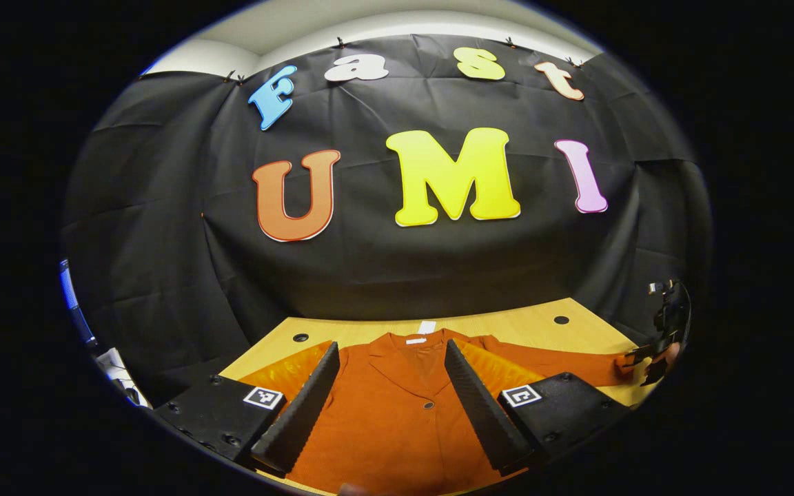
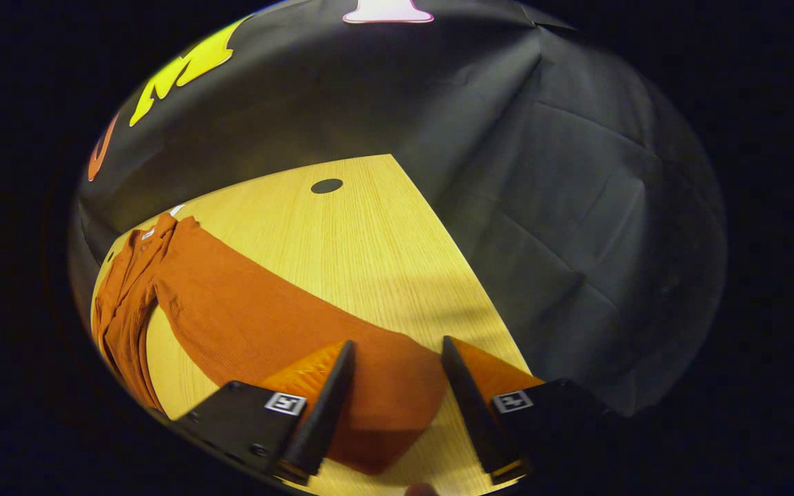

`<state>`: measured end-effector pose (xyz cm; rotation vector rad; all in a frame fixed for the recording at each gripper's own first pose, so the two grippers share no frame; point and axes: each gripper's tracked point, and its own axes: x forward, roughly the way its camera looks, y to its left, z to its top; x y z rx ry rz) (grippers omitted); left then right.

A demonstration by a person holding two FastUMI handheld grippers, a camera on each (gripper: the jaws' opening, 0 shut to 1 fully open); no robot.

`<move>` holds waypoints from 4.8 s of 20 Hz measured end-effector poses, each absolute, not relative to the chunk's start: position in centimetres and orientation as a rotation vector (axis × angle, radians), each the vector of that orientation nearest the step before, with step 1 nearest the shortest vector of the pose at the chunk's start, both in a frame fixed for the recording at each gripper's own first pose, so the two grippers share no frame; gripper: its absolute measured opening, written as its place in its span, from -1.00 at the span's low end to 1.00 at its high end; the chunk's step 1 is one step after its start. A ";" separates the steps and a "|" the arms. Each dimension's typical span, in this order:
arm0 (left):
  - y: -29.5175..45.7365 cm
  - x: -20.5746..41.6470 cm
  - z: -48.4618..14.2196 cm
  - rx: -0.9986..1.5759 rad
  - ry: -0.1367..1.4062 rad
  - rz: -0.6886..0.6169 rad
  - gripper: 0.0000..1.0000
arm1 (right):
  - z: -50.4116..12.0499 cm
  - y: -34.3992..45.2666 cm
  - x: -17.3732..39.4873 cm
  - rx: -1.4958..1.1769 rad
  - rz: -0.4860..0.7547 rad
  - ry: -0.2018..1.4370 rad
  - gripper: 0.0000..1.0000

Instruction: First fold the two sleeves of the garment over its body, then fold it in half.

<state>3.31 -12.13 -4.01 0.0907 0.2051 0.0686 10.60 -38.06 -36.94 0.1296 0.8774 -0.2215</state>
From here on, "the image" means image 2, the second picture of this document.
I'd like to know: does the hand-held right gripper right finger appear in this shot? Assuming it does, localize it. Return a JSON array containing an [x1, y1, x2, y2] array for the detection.
[[440, 335, 618, 483]]

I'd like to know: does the rust orange knit garment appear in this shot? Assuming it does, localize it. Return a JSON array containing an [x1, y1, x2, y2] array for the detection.
[[92, 212, 449, 476]]

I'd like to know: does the black backdrop cloth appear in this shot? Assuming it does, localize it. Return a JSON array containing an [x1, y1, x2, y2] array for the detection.
[[70, 0, 727, 417]]

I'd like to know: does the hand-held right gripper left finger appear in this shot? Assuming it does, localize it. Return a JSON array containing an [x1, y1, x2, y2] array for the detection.
[[173, 339, 356, 483]]

